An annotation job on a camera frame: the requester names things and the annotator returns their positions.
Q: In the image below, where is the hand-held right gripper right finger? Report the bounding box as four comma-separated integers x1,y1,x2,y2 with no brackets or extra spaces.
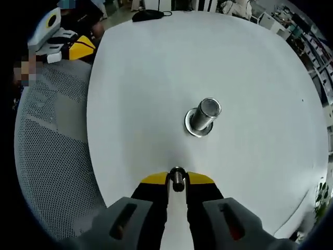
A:
185,171,300,250

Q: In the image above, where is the white shelving rack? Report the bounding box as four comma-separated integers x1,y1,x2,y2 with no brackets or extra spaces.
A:
286,7,333,105

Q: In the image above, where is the grey mesh chair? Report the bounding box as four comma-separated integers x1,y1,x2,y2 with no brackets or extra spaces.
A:
14,61,107,242

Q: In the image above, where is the large steel washer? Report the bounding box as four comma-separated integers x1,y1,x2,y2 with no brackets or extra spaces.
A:
186,124,213,139
184,108,214,138

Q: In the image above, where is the large threaded steel stud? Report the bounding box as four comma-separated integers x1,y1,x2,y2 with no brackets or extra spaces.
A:
191,97,222,132

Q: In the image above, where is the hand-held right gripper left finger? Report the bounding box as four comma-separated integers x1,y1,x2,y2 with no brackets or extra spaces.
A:
62,171,170,250

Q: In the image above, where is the green leafy plant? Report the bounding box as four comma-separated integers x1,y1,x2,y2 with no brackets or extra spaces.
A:
313,177,333,224

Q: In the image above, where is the person's dark clothing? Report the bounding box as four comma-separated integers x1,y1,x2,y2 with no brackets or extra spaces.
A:
60,4,106,40

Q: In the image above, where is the black computer mouse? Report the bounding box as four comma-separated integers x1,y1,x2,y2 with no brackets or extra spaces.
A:
132,9,172,22

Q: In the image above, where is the thin threaded steel stud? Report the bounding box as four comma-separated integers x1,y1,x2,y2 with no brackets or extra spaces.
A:
171,168,185,193

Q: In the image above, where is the white small cabinet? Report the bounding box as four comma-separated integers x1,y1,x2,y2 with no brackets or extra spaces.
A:
257,11,280,30

